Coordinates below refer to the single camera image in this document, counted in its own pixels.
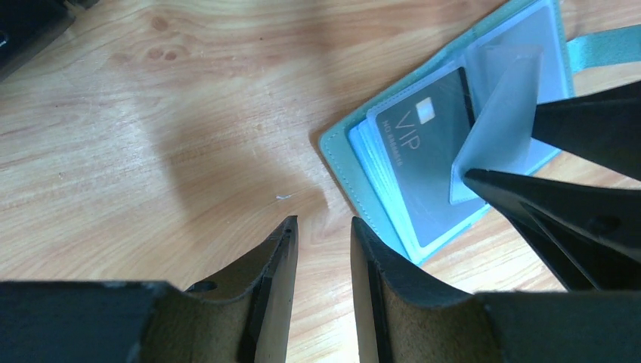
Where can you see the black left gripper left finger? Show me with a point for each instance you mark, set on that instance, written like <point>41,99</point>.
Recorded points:
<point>242,313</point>

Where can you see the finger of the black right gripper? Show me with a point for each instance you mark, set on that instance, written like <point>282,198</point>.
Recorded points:
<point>588,237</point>
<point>603,127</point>

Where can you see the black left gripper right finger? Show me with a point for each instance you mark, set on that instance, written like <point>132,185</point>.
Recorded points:
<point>403,314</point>

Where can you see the teal leather card holder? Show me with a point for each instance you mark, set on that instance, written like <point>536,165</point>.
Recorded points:
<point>515,58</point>

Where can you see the dark grey VIP card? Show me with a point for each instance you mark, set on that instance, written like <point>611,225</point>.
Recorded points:
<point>422,130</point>

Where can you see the black three-compartment tray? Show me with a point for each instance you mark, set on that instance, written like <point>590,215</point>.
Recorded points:
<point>27,27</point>

